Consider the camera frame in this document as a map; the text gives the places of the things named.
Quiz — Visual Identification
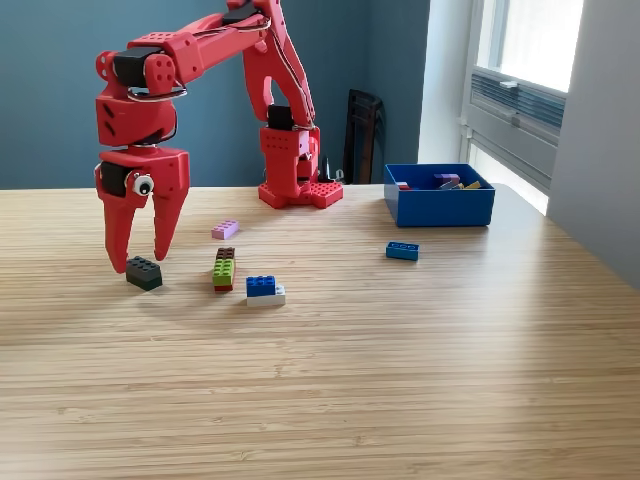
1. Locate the blue plastic bin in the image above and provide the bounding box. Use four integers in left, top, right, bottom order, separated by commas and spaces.
384, 162, 496, 229

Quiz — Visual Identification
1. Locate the blue on white brick stack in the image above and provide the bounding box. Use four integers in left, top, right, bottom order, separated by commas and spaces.
245, 275, 288, 308

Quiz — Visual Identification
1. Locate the white window frame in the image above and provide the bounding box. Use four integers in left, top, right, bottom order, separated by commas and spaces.
458, 0, 585, 204

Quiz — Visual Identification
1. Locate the black chair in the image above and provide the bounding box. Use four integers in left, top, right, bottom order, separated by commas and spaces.
342, 88, 388, 185

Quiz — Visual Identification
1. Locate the small blue brick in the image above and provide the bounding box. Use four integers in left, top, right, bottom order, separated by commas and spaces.
385, 241, 421, 262

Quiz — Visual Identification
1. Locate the dark grey brick stack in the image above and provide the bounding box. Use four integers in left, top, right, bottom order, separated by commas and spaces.
125, 256, 164, 292

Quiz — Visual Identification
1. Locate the green brown red brick stack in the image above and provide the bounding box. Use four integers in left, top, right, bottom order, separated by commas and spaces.
211, 246, 237, 293

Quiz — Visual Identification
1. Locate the grey window vent grille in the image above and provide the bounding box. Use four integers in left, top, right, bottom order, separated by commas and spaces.
470, 68, 568, 132

